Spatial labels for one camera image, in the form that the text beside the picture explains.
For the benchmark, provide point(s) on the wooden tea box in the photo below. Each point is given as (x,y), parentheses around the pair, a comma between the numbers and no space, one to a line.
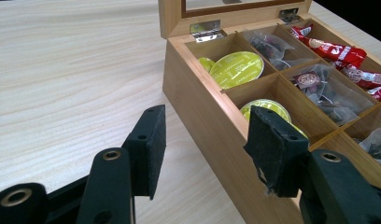
(210,124)

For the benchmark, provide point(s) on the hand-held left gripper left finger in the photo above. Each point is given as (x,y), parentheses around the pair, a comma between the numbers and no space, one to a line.
(148,149)

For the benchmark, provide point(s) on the red sachet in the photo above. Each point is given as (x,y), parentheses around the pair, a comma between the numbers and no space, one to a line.
(333,51)
(364,77)
(380,92)

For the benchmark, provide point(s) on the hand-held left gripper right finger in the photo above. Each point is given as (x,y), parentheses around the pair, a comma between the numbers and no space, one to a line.
(272,149)

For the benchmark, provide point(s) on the green coffee capsule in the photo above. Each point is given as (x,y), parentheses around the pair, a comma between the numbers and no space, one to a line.
(282,110)
(206,63)
(237,70)

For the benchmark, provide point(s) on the clear bag of dark tea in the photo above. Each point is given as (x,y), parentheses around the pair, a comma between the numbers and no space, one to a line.
(269,46)
(330,91)
(376,146)

